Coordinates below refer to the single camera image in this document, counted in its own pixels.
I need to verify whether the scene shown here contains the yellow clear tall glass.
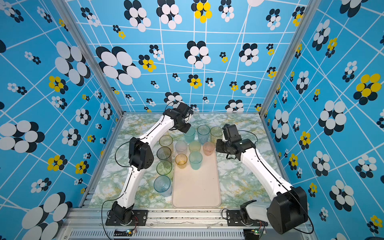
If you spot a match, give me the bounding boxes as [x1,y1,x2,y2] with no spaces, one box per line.
[210,127,223,146]

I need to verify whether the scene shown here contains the pink textured cup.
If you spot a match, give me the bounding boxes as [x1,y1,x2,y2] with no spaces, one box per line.
[203,142,215,156]

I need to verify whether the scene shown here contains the clear frosted textured cup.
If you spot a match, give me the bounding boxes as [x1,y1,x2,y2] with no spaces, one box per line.
[175,141,188,155]

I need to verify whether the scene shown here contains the light green textured cup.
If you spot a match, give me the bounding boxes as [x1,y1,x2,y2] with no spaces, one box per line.
[189,141,201,153]

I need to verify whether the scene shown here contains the teal textured cup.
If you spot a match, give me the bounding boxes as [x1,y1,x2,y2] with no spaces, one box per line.
[189,151,203,170]
[184,127,196,144]

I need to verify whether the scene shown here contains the grey smoky glass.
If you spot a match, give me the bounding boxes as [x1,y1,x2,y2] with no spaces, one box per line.
[157,147,173,163]

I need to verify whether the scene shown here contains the amber short glass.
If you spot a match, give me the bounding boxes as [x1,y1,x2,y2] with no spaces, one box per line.
[175,154,188,169]

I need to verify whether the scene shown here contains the green clear glass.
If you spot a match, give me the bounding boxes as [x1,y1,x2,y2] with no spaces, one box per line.
[156,161,174,180]

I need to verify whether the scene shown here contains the blue clear glass front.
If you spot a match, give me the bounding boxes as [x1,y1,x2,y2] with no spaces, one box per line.
[154,175,172,198]

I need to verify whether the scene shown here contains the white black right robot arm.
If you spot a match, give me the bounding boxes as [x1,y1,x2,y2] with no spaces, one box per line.
[216,124,310,235]

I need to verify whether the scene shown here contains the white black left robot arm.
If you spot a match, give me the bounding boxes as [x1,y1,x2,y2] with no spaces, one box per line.
[110,102,194,225]

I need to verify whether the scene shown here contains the beige rectangular tray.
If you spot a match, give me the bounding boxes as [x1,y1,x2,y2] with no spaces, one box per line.
[172,153,221,209]

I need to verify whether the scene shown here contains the blue clear tall glass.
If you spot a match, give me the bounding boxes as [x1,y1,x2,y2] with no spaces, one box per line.
[197,125,211,145]

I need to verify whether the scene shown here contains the yellow clear glass left column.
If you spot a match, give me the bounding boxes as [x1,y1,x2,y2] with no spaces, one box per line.
[159,135,174,151]

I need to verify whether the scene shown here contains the small green circuit board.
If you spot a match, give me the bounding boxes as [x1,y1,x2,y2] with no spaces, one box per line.
[114,230,136,237]

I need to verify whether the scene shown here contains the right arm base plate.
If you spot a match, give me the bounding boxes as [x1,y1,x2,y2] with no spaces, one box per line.
[224,210,269,228]

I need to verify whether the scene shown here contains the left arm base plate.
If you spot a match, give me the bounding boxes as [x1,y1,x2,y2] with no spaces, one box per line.
[105,210,149,227]

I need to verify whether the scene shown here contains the aluminium front frame rail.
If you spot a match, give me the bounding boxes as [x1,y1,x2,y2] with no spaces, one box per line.
[57,209,317,240]

